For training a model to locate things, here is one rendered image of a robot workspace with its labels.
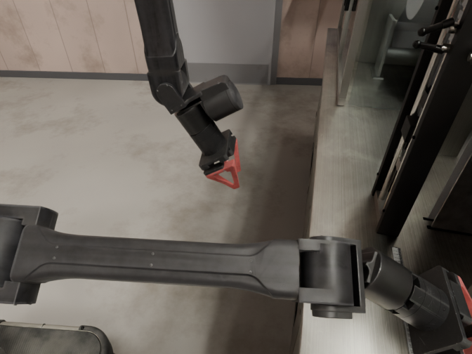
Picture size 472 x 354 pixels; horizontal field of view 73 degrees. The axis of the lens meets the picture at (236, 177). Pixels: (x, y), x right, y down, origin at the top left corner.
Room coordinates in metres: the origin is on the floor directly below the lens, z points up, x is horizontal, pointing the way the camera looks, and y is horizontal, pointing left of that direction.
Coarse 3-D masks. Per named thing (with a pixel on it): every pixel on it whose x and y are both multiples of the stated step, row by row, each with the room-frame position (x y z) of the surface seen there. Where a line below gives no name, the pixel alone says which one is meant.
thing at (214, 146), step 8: (208, 128) 0.55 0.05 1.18; (216, 128) 0.56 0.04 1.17; (192, 136) 0.54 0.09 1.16; (200, 136) 0.54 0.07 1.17; (208, 136) 0.54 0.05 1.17; (216, 136) 0.55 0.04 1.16; (224, 136) 0.59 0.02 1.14; (200, 144) 0.54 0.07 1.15; (208, 144) 0.54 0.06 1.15; (216, 144) 0.54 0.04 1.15; (224, 144) 0.55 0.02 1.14; (208, 152) 0.54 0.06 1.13; (216, 152) 0.54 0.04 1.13; (224, 152) 0.52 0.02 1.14; (200, 160) 0.54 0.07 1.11; (208, 160) 0.52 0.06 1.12; (216, 160) 0.51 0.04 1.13; (224, 160) 0.51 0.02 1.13; (208, 168) 0.52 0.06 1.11
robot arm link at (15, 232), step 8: (0, 224) 0.25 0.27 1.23; (8, 224) 0.25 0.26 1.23; (16, 224) 0.25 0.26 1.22; (0, 232) 0.24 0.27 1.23; (8, 232) 0.24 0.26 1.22; (16, 232) 0.25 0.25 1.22; (0, 240) 0.23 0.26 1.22; (8, 240) 0.24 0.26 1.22; (16, 240) 0.24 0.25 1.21; (0, 248) 0.23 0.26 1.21; (8, 248) 0.23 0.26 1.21; (16, 248) 0.24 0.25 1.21; (0, 256) 0.22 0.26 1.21; (8, 256) 0.22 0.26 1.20; (0, 264) 0.21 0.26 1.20; (8, 264) 0.22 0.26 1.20; (0, 272) 0.21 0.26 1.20; (8, 272) 0.21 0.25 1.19; (0, 280) 0.20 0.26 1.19; (8, 280) 0.21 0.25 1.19
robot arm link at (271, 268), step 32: (32, 224) 0.25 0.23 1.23; (32, 256) 0.22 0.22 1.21; (64, 256) 0.22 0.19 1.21; (96, 256) 0.22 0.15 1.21; (128, 256) 0.22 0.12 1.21; (160, 256) 0.22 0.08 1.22; (192, 256) 0.22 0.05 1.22; (224, 256) 0.22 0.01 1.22; (256, 256) 0.22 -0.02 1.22; (288, 256) 0.22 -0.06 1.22; (320, 256) 0.22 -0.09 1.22; (0, 288) 0.19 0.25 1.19; (32, 288) 0.20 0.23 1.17; (256, 288) 0.19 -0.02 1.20; (288, 288) 0.19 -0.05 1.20; (320, 288) 0.19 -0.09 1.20; (352, 288) 0.19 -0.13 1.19
